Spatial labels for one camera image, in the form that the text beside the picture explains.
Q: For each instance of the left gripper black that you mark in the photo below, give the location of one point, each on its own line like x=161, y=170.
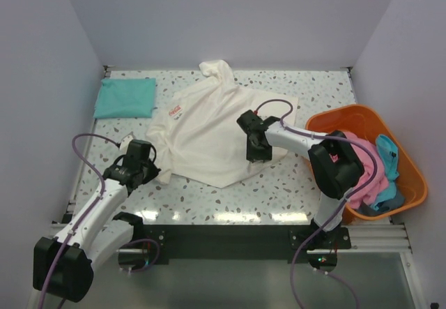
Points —
x=153, y=170

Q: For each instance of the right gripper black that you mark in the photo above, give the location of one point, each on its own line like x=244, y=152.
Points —
x=251, y=154

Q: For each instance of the white coca-cola t-shirt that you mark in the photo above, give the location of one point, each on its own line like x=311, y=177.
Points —
x=196, y=135

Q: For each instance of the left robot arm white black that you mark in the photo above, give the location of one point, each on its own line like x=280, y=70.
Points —
x=64, y=265

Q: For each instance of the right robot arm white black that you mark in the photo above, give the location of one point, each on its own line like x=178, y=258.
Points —
x=334, y=163

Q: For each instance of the folded teal t-shirt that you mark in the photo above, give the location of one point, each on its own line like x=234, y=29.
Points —
x=125, y=98

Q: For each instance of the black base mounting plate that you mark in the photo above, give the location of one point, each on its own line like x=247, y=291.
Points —
x=224, y=242

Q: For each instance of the orange plastic basket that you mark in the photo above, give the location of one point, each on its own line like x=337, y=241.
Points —
x=401, y=185

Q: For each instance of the pink t-shirt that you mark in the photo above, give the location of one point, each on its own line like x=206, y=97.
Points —
x=368, y=194

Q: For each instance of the light blue t-shirt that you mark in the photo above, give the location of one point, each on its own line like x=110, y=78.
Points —
x=389, y=154

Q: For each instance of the grey blue garment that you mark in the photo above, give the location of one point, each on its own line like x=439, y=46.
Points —
x=383, y=207

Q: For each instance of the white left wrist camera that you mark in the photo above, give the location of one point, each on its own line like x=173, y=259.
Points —
x=125, y=141

